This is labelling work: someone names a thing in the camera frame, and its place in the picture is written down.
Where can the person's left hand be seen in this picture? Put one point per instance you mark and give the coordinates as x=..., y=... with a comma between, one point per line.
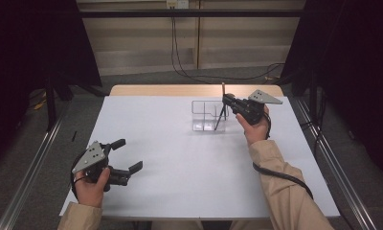
x=90, y=191

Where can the person's right hand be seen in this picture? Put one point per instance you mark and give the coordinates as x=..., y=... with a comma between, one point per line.
x=256, y=132

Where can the black metal stand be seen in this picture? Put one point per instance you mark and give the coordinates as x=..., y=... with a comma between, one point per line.
x=50, y=105

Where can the wooden table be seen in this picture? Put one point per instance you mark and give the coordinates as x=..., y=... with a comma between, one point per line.
x=167, y=90

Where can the white wall outlet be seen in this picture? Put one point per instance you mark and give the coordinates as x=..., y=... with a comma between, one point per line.
x=177, y=3

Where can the black curtain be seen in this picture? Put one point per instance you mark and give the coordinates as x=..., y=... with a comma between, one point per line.
x=355, y=64
x=27, y=48

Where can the yellow floor item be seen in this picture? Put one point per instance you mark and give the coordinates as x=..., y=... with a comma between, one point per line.
x=39, y=104

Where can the small black floor item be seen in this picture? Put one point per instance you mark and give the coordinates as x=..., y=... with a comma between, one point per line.
x=74, y=136

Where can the clear plastic pen holder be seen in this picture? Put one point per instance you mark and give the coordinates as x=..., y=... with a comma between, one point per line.
x=205, y=123

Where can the black horizontal bar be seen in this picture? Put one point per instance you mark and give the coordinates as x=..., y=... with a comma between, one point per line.
x=186, y=13

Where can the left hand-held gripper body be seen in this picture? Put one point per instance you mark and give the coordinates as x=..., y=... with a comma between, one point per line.
x=117, y=177

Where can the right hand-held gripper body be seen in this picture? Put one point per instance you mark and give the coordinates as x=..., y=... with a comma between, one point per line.
x=252, y=110

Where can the white table cover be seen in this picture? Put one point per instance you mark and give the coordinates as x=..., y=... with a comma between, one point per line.
x=186, y=179

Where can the aluminium floor rail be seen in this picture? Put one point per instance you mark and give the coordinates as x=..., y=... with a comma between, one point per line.
x=23, y=188
x=352, y=198

